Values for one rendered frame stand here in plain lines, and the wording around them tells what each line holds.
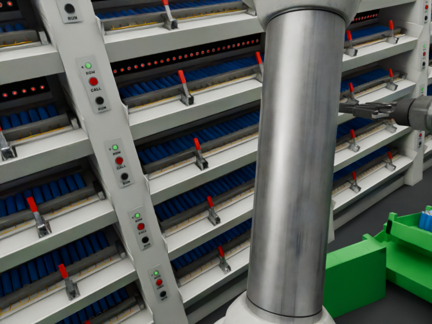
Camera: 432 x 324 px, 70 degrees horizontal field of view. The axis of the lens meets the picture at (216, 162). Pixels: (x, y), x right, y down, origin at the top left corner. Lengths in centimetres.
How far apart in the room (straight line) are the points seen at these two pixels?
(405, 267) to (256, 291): 96
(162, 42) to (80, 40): 19
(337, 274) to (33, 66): 95
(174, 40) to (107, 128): 28
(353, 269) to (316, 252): 65
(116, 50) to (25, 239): 48
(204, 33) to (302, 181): 58
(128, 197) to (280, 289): 51
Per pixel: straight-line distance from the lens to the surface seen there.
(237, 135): 100
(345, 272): 104
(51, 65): 75
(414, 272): 132
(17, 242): 84
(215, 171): 91
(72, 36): 75
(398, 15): 170
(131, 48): 79
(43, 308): 93
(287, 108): 38
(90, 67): 75
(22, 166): 77
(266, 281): 41
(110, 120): 76
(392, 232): 130
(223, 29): 90
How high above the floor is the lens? 86
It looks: 21 degrees down
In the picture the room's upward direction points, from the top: 12 degrees counter-clockwise
